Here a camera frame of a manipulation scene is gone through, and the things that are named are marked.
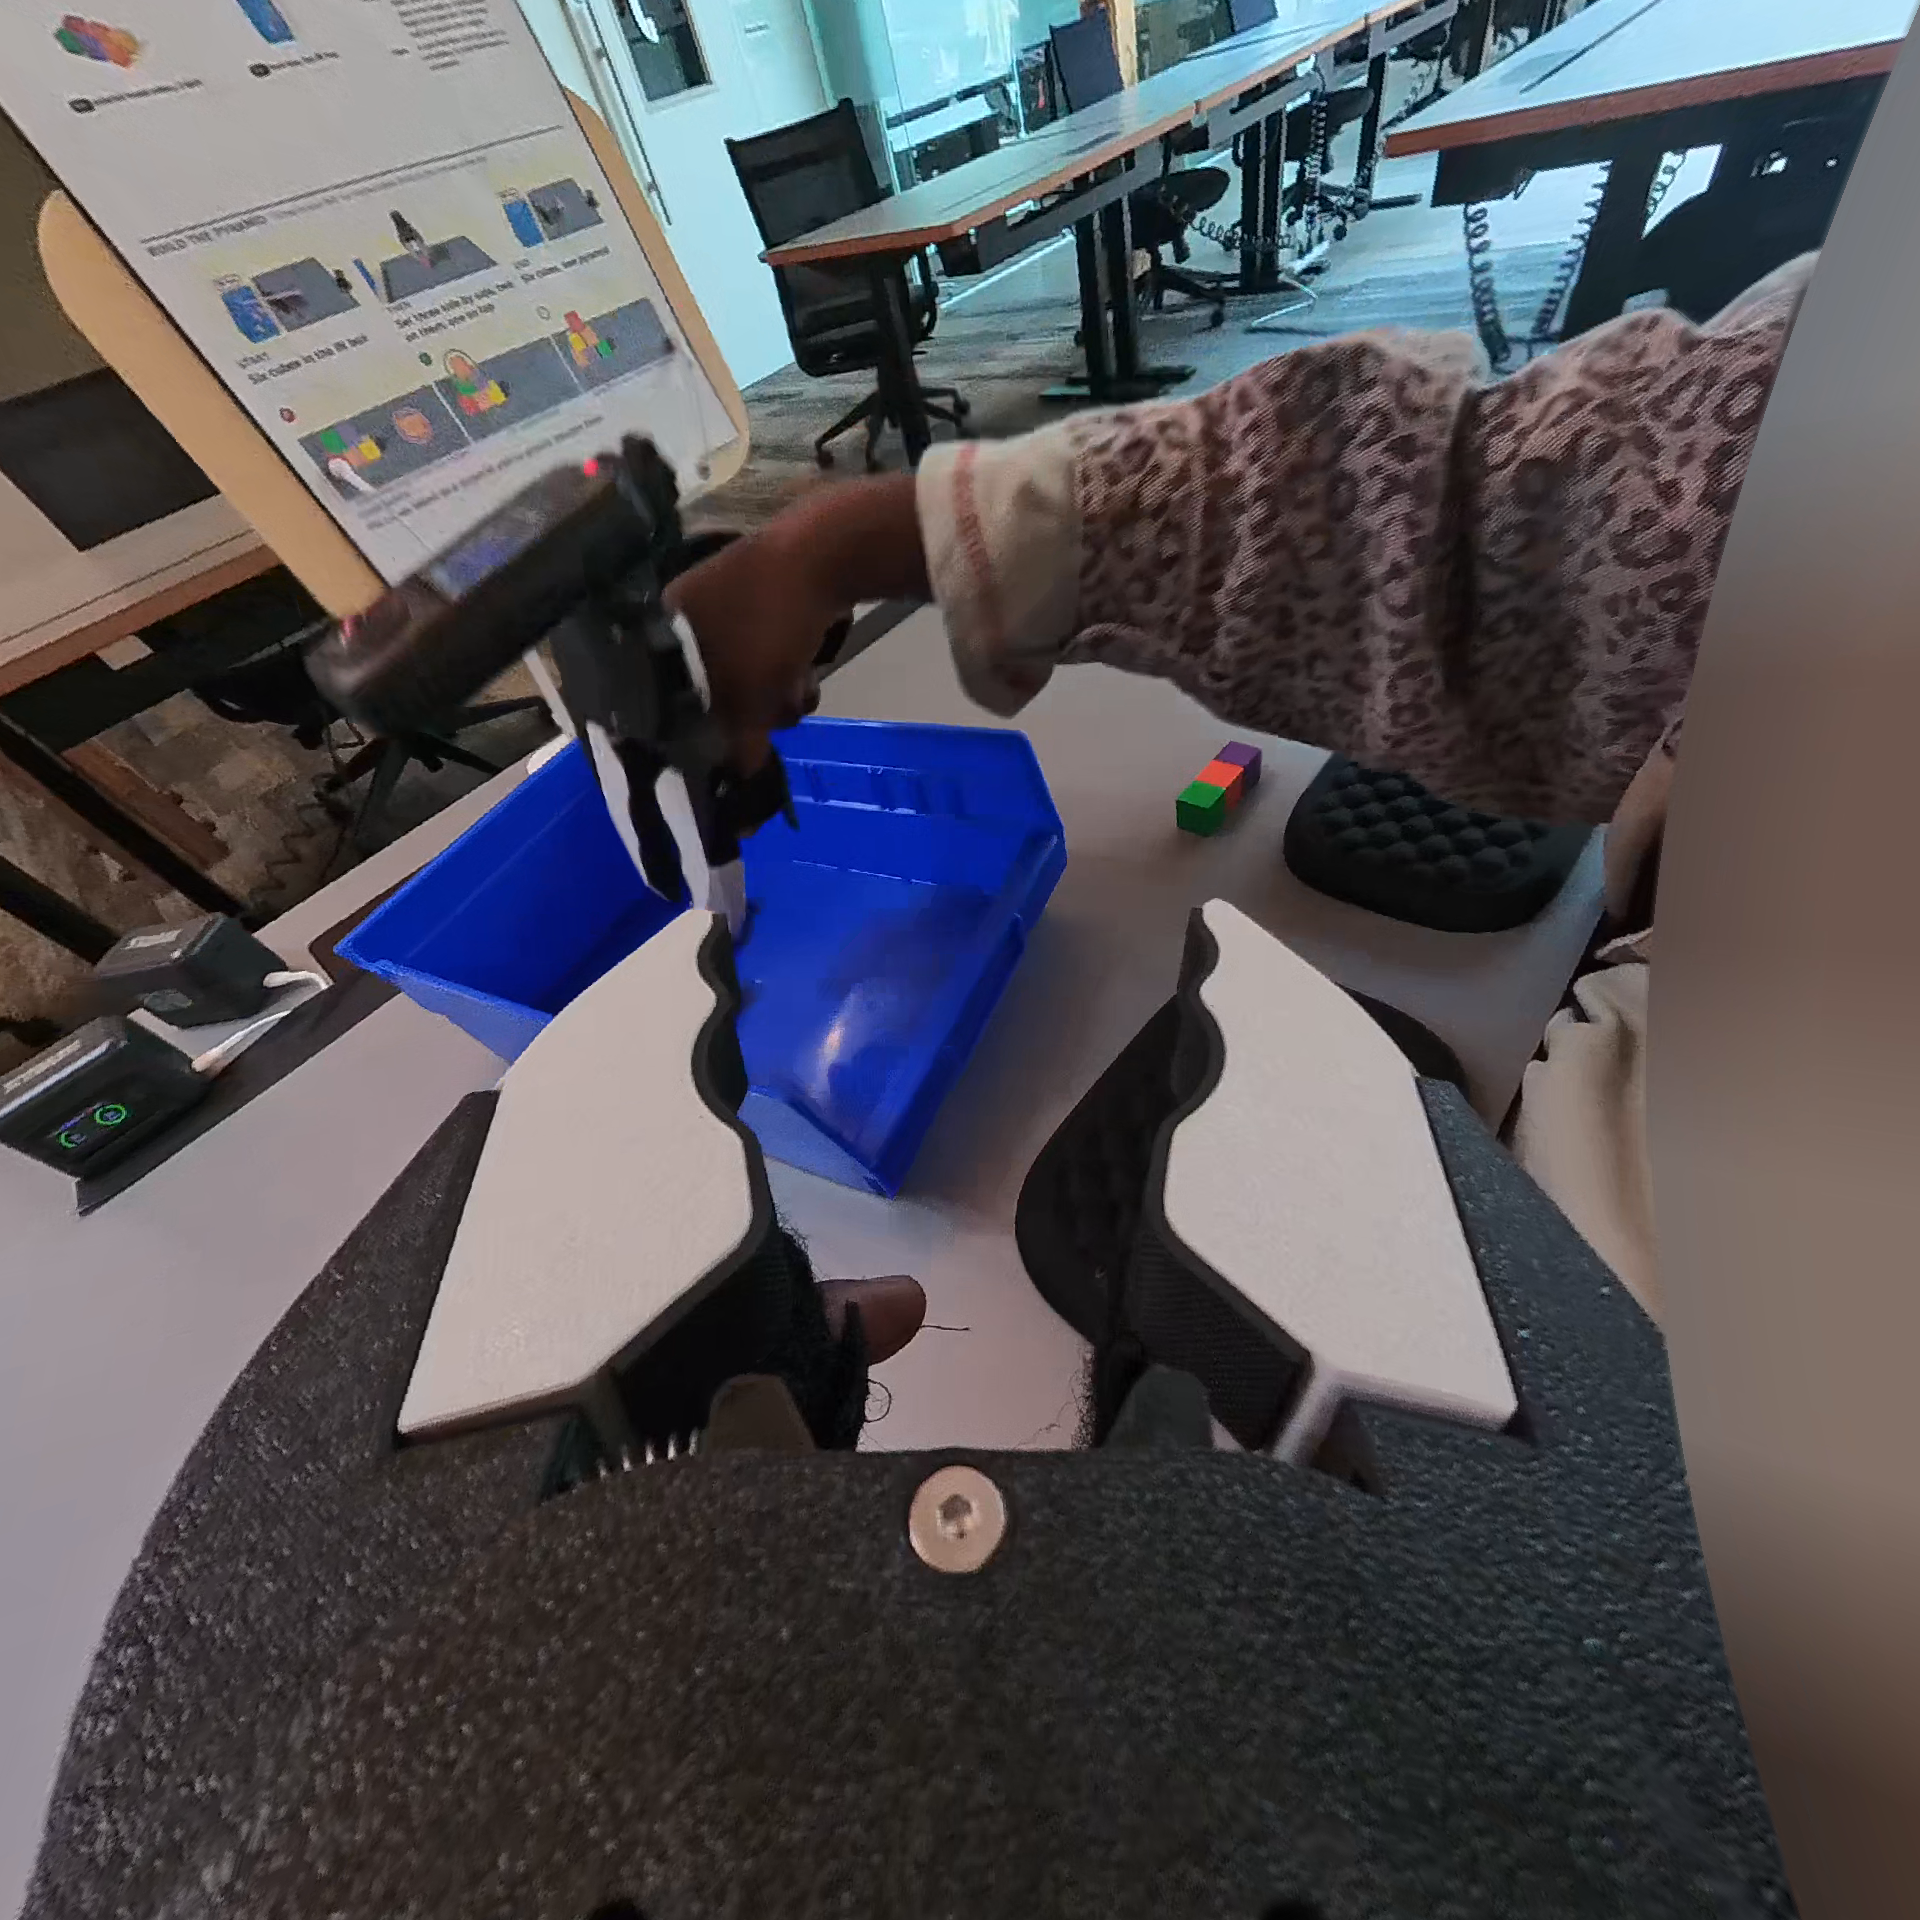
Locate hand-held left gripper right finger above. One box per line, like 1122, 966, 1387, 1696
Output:
1152, 900, 1523, 1467

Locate person's beige pants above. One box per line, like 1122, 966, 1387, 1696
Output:
1508, 960, 1662, 1322

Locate printed instruction sheet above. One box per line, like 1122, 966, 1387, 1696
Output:
0, 0, 705, 582

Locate person's right hand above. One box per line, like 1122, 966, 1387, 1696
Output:
666, 471, 935, 737

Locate pale desk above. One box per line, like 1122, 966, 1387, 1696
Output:
0, 601, 1651, 1920

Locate beige rounded board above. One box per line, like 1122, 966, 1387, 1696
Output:
35, 0, 750, 610

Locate black office chair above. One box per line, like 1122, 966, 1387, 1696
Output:
1047, 12, 1234, 323
727, 96, 974, 468
194, 601, 564, 850

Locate black charger block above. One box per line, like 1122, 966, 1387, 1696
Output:
92, 911, 291, 1031

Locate wood-edged side desk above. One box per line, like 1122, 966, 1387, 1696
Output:
0, 503, 286, 700

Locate black bumpy wrist rest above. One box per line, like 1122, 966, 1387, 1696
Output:
1284, 752, 1601, 936

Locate person's left hand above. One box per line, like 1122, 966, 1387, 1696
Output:
819, 1273, 931, 1367

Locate black monitor screen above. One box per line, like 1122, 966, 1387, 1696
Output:
0, 368, 217, 549

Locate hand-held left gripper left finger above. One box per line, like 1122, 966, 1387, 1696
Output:
397, 908, 777, 1445

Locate black coiled cable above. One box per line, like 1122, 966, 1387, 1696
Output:
1462, 195, 1518, 368

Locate blue plastic bin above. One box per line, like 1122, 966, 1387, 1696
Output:
334, 715, 1070, 1198

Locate person's right forearm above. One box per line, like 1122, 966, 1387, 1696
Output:
913, 250, 1823, 818

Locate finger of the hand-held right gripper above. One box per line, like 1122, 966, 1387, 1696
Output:
662, 764, 750, 924
584, 720, 694, 905

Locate long brown-edged office desk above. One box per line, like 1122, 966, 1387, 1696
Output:
763, 0, 1441, 408

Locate black power bank with screen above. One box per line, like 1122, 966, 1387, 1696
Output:
0, 1014, 211, 1182

